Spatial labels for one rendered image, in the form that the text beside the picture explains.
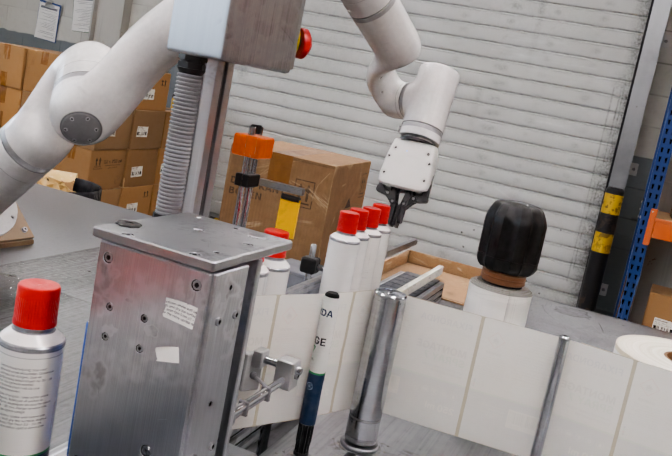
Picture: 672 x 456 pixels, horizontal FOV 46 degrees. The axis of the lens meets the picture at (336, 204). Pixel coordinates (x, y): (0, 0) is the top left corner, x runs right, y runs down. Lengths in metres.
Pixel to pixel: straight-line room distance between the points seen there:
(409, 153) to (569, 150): 3.77
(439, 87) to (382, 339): 0.77
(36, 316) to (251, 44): 0.41
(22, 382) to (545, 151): 4.77
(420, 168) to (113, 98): 0.58
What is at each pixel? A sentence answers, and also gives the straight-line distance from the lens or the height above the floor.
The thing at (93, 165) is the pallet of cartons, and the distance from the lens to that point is 4.80.
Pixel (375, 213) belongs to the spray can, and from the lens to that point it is 1.37.
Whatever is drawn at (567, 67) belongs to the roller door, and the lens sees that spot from 5.28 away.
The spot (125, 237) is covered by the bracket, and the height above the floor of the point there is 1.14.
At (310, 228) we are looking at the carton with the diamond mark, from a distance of 1.65.
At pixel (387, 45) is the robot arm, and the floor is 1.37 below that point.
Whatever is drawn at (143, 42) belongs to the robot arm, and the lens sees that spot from 1.42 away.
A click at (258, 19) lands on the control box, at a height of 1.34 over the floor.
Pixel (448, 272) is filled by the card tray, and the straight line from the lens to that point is 2.21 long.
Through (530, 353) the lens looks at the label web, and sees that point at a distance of 0.91.
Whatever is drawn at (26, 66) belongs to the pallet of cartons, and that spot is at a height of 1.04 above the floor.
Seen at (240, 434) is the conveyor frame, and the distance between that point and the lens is 0.98.
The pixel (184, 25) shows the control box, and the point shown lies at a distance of 1.01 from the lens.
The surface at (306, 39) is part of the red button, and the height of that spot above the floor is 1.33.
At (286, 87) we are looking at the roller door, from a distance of 5.77.
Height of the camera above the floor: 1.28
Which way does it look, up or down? 9 degrees down
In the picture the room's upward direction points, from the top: 11 degrees clockwise
